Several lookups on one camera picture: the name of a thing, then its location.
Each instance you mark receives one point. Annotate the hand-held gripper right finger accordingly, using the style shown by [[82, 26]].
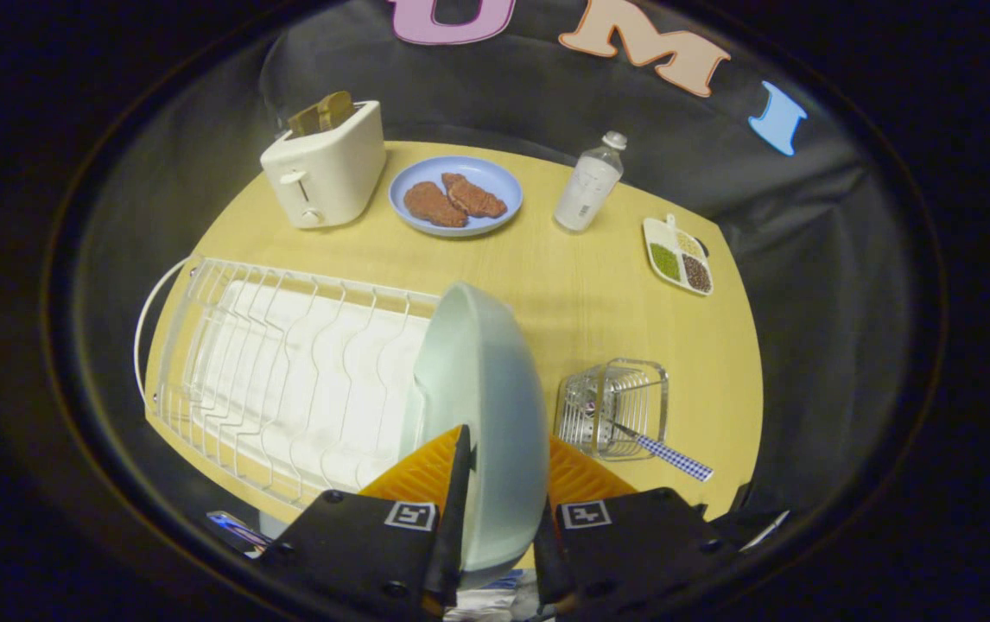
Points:
[[633, 553]]

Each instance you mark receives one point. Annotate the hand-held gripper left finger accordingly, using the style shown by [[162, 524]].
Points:
[[457, 510]]

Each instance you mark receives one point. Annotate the pale green plate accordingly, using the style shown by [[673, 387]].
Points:
[[486, 415]]

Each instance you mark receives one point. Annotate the blue plate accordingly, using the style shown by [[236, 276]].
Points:
[[495, 177]]

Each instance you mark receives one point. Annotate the white divided tray with beans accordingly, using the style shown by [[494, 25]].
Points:
[[678, 257]]

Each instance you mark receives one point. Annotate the brown meat patty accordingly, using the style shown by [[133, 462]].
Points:
[[433, 206], [473, 197]]

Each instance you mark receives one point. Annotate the clear plastic bottle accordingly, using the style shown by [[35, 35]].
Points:
[[588, 186]]

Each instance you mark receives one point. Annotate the white toaster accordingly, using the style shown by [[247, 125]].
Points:
[[326, 168]]

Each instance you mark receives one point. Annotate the toast slice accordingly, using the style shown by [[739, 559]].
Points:
[[322, 112]]

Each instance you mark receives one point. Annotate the black backdrop cloth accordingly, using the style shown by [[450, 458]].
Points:
[[547, 95]]

